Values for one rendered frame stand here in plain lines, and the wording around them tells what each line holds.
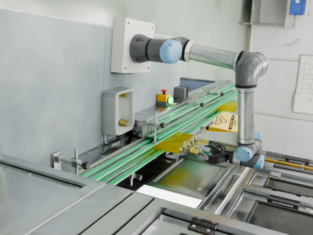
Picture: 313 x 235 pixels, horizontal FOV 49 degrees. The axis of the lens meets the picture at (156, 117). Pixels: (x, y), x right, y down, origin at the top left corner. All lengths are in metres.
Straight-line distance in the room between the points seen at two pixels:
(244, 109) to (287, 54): 6.05
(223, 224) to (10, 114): 0.86
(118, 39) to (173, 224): 1.13
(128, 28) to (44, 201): 1.06
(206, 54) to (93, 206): 1.10
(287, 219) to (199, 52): 0.89
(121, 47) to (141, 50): 0.10
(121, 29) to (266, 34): 6.09
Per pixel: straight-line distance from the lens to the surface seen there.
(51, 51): 1.46
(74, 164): 1.33
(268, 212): 1.75
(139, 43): 1.77
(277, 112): 7.80
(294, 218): 1.76
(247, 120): 1.61
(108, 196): 0.93
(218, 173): 1.97
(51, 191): 1.00
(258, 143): 1.77
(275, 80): 7.70
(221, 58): 1.73
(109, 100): 1.72
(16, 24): 1.34
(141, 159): 1.86
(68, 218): 0.85
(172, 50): 1.70
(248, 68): 1.58
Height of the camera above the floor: 1.77
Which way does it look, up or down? 26 degrees down
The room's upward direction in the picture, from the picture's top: 99 degrees clockwise
